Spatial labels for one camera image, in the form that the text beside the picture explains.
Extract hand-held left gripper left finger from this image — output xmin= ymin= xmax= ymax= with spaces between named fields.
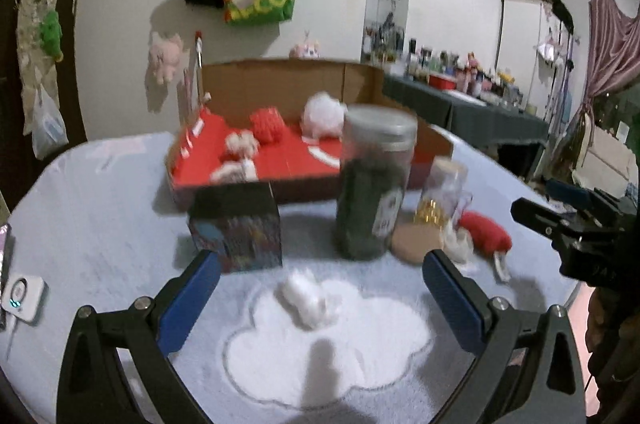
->
xmin=57 ymin=248 xmax=222 ymax=424

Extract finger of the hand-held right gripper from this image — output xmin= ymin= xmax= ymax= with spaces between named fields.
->
xmin=511 ymin=198 xmax=581 ymax=249
xmin=545 ymin=178 xmax=608 ymax=212

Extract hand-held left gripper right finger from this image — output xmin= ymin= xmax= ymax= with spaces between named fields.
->
xmin=421 ymin=248 xmax=587 ymax=424

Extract grey and white cloth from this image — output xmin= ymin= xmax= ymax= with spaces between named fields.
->
xmin=442 ymin=224 xmax=475 ymax=265

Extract red plush pouch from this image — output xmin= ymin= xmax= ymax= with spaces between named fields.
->
xmin=459 ymin=211 xmax=513 ymax=282

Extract brown round pad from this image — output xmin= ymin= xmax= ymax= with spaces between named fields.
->
xmin=391 ymin=224 xmax=446 ymax=265

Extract white fluffy star hair clip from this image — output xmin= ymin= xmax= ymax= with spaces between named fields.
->
xmin=276 ymin=269 xmax=346 ymax=330

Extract white sock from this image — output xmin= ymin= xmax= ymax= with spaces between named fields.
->
xmin=210 ymin=158 xmax=258 ymax=185

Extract beige crochet scrunchie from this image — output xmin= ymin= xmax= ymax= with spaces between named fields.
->
xmin=224 ymin=130 xmax=261 ymax=159

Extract coral mesh bath pouf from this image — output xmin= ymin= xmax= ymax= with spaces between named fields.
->
xmin=249 ymin=106 xmax=286 ymax=145

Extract white mesh bath pouf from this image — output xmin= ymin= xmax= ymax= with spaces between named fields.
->
xmin=301 ymin=91 xmax=349 ymax=139

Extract cardboard box with red lining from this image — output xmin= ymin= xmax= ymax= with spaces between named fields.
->
xmin=165 ymin=60 xmax=455 ymax=207

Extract person's right forearm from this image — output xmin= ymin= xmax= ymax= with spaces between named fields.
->
xmin=585 ymin=284 xmax=640 ymax=424

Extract dark patterned square box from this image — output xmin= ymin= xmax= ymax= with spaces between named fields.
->
xmin=187 ymin=181 xmax=283 ymax=275

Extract small glass jar gold contents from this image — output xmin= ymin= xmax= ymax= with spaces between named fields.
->
xmin=412 ymin=156 xmax=473 ymax=229

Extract dark green covered desk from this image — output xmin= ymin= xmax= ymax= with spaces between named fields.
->
xmin=382 ymin=74 xmax=551 ymax=152

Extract glass jar of green leaves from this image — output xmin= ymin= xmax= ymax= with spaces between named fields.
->
xmin=334 ymin=104 xmax=418 ymax=261

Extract white wardrobe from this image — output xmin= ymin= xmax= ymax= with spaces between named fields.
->
xmin=497 ymin=0 xmax=573 ymax=125

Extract pink curtain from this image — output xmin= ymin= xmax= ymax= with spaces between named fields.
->
xmin=565 ymin=0 xmax=640 ymax=175

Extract white power bank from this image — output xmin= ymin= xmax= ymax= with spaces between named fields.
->
xmin=0 ymin=273 xmax=51 ymax=325

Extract clear plastic bag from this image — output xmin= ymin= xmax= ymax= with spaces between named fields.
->
xmin=31 ymin=86 xmax=69 ymax=161

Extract pink plush toy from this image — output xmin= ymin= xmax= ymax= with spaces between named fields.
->
xmin=148 ymin=31 xmax=185 ymax=85

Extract dark brown door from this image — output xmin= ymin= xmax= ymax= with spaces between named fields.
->
xmin=0 ymin=0 xmax=101 ymax=215

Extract pink round-faced plush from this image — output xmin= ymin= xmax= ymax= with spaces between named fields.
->
xmin=290 ymin=31 xmax=321 ymax=60

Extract beige hanging organizer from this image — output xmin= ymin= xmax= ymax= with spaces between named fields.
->
xmin=15 ymin=0 xmax=63 ymax=104

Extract green plush toy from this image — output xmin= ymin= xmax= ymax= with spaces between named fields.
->
xmin=39 ymin=10 xmax=65 ymax=62

